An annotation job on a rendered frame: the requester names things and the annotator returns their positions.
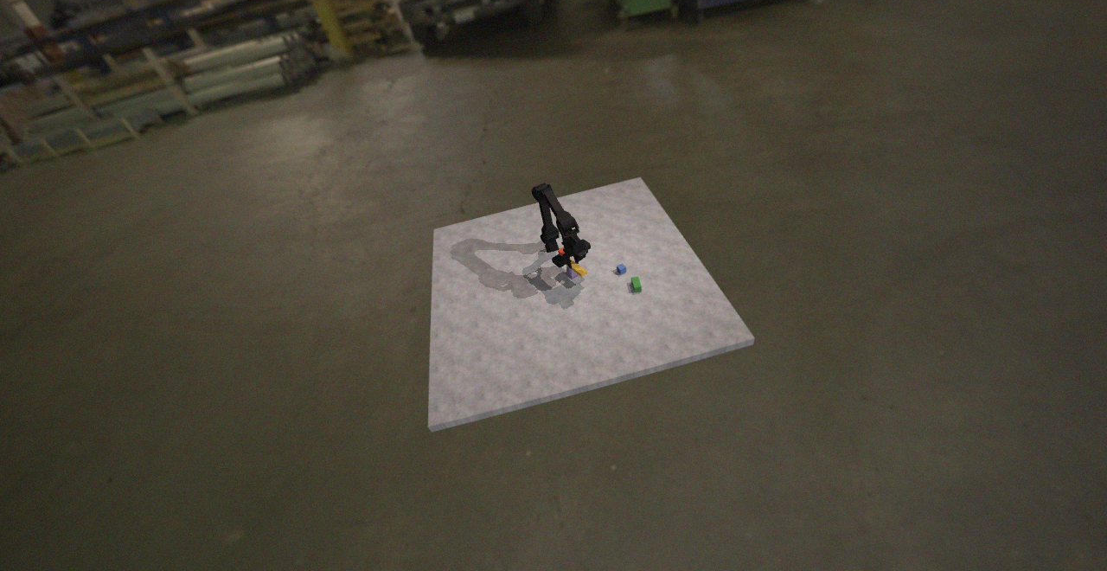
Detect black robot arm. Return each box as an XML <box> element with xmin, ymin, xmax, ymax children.
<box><xmin>532</xmin><ymin>183</ymin><xmax>588</xmax><ymax>261</ymax></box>

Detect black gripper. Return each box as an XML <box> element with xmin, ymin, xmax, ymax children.
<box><xmin>552</xmin><ymin>239</ymin><xmax>591</xmax><ymax>269</ymax></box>

